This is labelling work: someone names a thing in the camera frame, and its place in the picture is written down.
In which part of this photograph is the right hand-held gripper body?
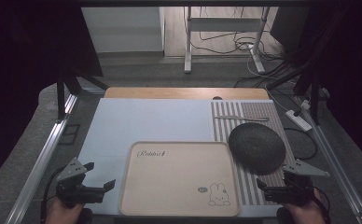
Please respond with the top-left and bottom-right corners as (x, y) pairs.
(264, 159), (331, 207)

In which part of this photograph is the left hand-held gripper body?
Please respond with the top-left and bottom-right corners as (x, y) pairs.
(56, 157), (105, 209)

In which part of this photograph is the person's left hand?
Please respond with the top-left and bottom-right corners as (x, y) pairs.
(45, 196), (86, 224)

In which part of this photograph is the person's right hand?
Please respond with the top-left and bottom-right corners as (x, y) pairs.
(282, 189), (327, 224)

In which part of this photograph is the dark round woven placemat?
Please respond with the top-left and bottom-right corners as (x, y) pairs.
(228, 121), (286, 176)

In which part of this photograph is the grey striped placemat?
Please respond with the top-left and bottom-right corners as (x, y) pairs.
(210, 100), (297, 206)

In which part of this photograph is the beige tray with rabbit print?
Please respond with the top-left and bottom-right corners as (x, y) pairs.
(118, 141), (242, 217)

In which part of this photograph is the white power strip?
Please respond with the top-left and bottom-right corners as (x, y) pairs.
(285, 108), (313, 133)

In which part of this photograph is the black metal stand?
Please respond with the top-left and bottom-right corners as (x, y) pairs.
(55, 69), (109, 121)
(264, 12), (351, 125)

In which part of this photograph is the light blue table cover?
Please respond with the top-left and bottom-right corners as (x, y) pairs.
(76, 97), (284, 218)

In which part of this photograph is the wooden table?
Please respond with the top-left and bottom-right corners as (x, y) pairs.
(103, 87), (271, 101)

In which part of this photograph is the white cabinet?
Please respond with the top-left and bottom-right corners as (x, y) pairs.
(80, 7), (166, 54)

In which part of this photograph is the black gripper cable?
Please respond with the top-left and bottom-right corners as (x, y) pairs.
(308, 184), (332, 224)
(40, 166), (65, 222)

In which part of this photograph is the aluminium rail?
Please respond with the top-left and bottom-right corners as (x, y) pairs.
(295, 95), (362, 224)
(4, 92), (78, 224)

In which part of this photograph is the black floor cable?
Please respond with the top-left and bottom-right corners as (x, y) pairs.
(283, 127), (319, 161)

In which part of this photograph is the bundle of floor cables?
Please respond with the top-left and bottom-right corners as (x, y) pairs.
(190, 7), (299, 89)

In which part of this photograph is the white desk frame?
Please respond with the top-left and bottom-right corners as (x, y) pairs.
(183, 6), (272, 75)

